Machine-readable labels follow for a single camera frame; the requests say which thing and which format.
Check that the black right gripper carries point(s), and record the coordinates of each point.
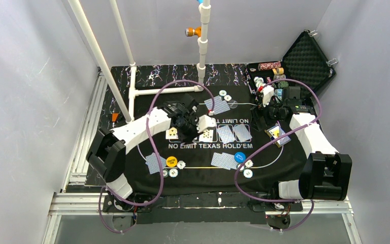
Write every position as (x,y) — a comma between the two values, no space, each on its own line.
(262,112)

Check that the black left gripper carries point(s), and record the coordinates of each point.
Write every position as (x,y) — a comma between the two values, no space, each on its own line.
(188,127)

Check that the blue-backed playing card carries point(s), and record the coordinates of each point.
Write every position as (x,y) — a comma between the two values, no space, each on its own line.
(242,133)
(152,163)
(229,161)
(220,161)
(225,134)
(163,162)
(218,98)
(221,107)

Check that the blue playing card deck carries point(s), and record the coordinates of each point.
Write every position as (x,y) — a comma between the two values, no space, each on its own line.
(275,132)

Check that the blue small blind button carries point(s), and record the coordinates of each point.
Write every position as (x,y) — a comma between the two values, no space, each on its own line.
(240,157)

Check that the white blue poker chip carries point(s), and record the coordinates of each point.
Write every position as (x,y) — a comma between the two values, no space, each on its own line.
(227,98)
(249,164)
(181,165)

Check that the green poker chip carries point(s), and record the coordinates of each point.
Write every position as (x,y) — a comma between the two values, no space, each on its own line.
(240,167)
(165,173)

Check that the yellow big blind button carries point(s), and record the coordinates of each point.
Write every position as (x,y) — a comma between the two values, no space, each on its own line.
(171,161)

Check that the white light-blue ten chip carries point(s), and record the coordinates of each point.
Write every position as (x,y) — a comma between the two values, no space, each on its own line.
(248,173)

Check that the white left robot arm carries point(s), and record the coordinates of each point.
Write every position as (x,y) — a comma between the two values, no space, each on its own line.
(108,150)

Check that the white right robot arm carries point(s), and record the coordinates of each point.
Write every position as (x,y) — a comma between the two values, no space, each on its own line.
(326,173)

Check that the blue chip row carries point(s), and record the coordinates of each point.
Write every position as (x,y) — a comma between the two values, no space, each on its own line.
(278,93)

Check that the white chips in case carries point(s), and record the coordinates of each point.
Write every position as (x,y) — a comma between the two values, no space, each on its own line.
(259,83)

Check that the dark green chip row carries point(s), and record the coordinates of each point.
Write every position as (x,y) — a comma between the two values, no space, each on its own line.
(280,84)

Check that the black poker felt mat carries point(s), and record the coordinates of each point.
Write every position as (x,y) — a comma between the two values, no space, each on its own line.
(271,163)

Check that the yellow chip row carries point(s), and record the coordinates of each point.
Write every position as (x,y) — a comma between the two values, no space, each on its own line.
(278,71)

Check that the red white chip row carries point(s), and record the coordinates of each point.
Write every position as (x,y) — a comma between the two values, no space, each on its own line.
(269,66)

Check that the black poker chip case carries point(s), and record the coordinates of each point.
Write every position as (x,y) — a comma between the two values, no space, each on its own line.
(304,61)

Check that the orange clamp knob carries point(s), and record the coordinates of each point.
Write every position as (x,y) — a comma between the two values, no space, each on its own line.
(190,32)

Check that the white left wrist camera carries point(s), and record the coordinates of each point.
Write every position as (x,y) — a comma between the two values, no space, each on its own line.
(205,122)

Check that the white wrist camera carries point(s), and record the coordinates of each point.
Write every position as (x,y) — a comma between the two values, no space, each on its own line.
(205,122)
(266,93)

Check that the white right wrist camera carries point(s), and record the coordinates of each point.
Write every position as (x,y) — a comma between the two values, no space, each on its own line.
(266,93)

